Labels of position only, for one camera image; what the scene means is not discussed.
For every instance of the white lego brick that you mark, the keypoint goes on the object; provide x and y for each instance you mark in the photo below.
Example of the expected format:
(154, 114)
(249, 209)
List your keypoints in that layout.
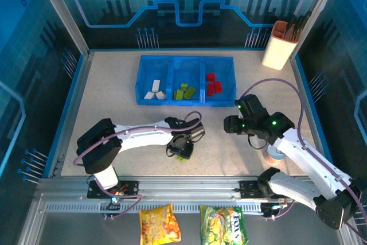
(155, 85)
(160, 95)
(149, 95)

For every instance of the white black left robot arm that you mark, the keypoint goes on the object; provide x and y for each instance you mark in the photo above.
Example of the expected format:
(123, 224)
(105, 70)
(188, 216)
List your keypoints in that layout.
(143, 137)

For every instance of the beige utensil holder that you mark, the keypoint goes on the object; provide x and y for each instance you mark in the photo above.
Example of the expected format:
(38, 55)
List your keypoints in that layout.
(278, 52)

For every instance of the yellow snack bag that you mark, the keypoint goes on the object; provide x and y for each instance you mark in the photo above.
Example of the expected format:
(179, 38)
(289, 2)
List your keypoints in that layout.
(159, 225)

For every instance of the blue divided plastic bin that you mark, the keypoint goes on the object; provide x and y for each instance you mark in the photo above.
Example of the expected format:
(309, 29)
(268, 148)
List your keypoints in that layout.
(183, 64)

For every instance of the green snack bag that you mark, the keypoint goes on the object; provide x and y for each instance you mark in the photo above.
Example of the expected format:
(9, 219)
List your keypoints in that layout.
(222, 225)

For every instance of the aluminium frame rail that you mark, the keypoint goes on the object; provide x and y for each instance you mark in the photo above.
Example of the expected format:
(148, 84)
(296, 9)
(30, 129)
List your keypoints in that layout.
(186, 184)

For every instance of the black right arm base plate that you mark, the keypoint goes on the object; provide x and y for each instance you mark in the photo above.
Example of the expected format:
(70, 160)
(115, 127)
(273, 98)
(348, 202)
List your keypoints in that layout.
(248, 189)

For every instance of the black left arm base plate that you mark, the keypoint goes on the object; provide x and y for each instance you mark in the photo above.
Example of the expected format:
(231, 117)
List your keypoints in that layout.
(130, 187)

